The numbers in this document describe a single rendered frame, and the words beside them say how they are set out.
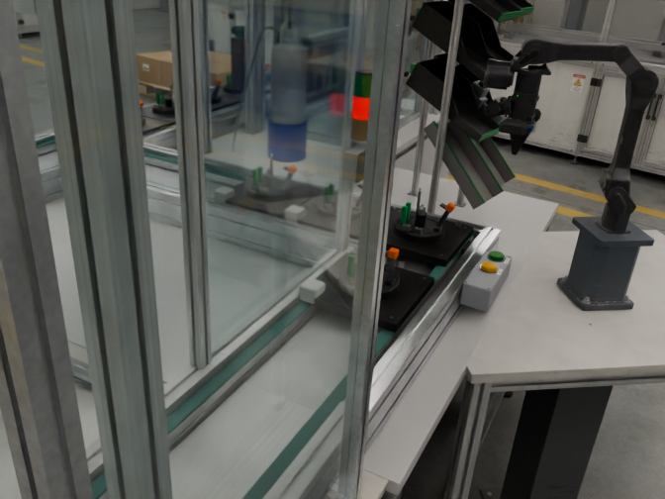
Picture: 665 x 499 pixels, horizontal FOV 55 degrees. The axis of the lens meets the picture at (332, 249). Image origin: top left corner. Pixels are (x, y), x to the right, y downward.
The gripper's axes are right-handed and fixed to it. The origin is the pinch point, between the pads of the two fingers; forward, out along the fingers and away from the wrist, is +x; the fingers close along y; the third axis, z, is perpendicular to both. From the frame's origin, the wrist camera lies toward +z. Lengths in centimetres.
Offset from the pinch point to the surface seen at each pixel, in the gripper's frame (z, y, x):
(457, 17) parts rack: 23.5, -14.0, -25.5
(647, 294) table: -39, -16, 40
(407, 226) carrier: 22.0, 10.6, 24.9
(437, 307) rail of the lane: 3.2, 37.9, 29.5
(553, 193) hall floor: 24, -321, 125
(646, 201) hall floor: -39, -347, 125
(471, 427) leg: -10, 40, 56
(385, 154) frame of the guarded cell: -2, 89, -21
